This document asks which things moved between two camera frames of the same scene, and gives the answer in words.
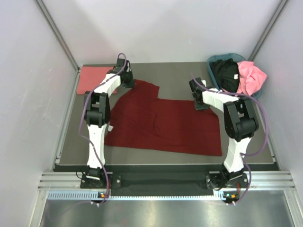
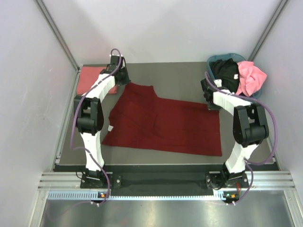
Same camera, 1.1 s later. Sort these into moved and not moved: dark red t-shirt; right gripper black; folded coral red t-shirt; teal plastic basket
Moved: right gripper black
Not moved: dark red t-shirt; folded coral red t-shirt; teal plastic basket
